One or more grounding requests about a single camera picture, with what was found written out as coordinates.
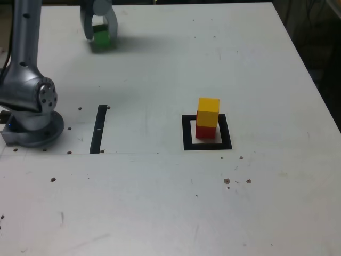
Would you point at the green cube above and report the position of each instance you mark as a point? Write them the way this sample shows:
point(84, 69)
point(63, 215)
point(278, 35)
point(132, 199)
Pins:
point(101, 40)

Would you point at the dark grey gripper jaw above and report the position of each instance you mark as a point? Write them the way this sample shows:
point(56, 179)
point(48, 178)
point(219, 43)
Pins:
point(86, 24)

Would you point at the black tape square outline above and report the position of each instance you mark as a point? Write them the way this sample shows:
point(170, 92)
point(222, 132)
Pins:
point(186, 133)

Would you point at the red cube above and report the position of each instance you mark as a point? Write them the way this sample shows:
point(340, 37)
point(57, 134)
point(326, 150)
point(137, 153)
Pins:
point(205, 132)

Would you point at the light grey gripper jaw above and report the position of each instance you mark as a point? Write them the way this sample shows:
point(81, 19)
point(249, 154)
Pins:
point(113, 26)

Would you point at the black tape strip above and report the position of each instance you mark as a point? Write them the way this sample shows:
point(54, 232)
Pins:
point(97, 128)

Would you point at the yellow cube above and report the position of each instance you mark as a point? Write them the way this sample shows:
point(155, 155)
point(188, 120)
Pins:
point(207, 114)

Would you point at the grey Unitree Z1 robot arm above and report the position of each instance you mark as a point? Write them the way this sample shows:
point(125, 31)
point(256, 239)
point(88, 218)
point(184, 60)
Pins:
point(26, 53)

